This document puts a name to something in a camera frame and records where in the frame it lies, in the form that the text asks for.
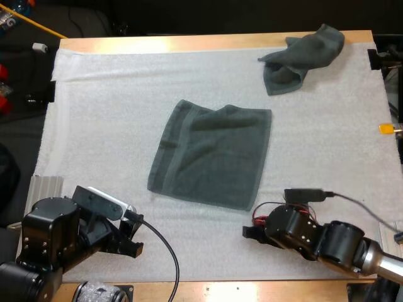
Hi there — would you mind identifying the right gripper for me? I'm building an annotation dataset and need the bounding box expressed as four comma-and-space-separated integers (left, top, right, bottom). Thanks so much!
242, 204, 326, 261

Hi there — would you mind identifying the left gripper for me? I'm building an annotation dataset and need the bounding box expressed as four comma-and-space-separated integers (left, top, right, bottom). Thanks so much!
79, 206, 145, 259

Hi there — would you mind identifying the dark grey-green towel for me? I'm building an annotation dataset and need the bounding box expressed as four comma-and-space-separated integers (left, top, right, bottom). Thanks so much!
147, 99, 273, 212
257, 23, 346, 97

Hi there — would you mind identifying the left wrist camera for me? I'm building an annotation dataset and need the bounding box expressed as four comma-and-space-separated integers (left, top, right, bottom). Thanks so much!
71, 185, 137, 221

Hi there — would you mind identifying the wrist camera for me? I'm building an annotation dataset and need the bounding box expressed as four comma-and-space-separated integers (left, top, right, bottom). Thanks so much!
71, 185, 137, 221
283, 187, 326, 204

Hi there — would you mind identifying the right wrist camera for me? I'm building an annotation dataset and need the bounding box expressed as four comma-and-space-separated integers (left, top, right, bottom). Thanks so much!
283, 187, 326, 204

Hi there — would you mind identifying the black left camera cable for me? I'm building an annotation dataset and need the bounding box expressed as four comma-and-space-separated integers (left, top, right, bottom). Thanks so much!
125, 211, 181, 302

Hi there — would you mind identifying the ribbed aluminium rail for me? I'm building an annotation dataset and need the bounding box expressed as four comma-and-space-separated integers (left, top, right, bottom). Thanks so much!
26, 175, 65, 215

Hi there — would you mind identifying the grey right camera cable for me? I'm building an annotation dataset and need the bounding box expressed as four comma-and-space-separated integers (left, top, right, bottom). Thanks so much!
323, 190, 403, 235

